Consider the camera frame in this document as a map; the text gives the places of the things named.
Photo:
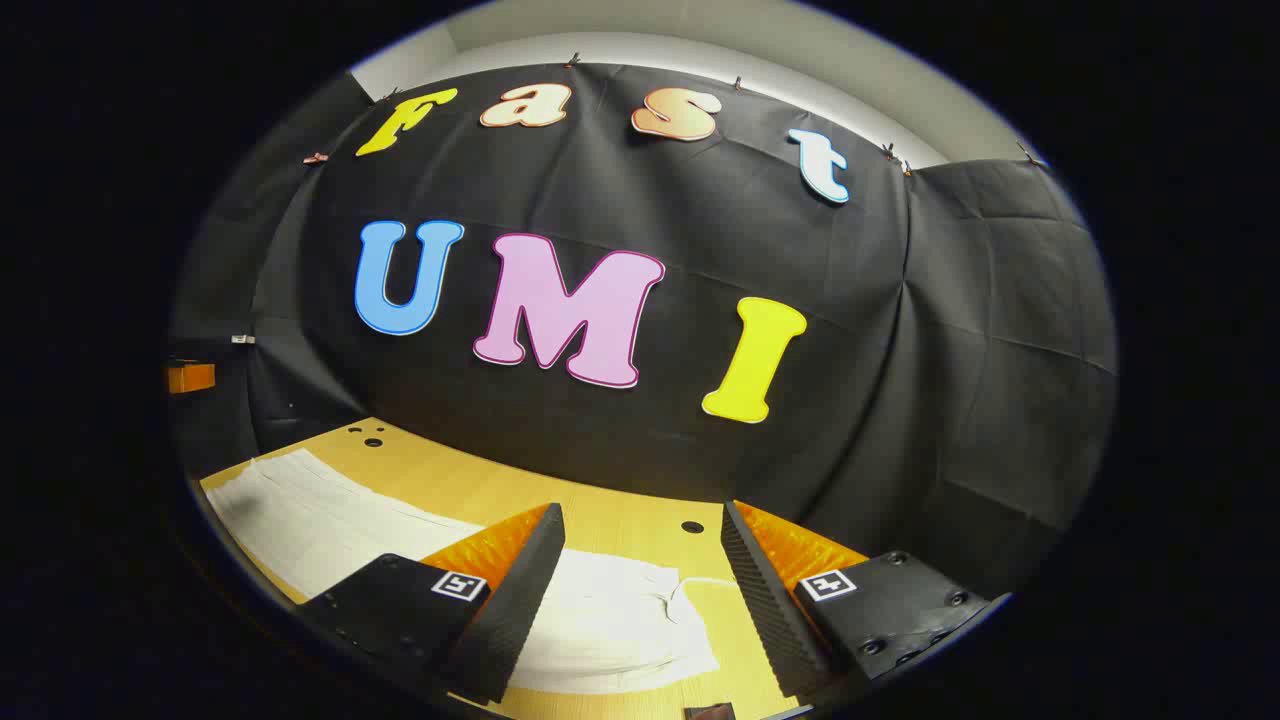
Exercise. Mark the black backdrop cloth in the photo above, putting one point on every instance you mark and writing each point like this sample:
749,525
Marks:
700,220

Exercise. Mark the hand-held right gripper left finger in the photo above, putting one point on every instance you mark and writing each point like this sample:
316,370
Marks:
525,590

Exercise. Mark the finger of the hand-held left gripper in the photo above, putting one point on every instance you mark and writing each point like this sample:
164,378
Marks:
192,378

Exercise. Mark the white jeans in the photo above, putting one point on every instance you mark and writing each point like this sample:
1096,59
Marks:
300,520

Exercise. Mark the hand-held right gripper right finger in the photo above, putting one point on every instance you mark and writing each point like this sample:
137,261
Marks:
765,600

